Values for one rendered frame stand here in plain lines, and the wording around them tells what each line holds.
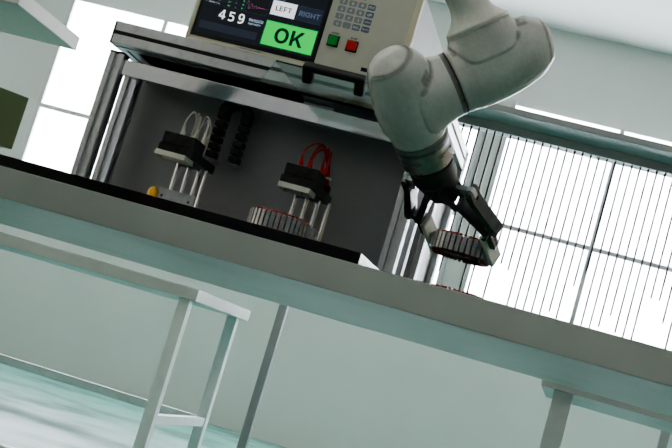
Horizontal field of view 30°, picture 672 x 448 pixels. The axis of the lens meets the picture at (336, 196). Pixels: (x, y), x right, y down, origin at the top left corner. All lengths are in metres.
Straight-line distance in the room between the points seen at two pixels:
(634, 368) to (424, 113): 0.48
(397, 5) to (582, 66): 6.52
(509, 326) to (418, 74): 0.40
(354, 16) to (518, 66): 0.58
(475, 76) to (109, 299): 7.38
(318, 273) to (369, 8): 0.68
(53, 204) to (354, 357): 6.69
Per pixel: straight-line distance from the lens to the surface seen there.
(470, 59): 1.90
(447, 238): 2.11
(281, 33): 2.44
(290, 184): 2.24
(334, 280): 1.91
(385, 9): 2.42
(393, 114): 1.90
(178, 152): 2.33
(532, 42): 1.92
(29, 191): 2.08
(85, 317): 9.20
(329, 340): 8.70
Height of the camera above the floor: 0.58
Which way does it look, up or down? 8 degrees up
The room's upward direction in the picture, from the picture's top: 17 degrees clockwise
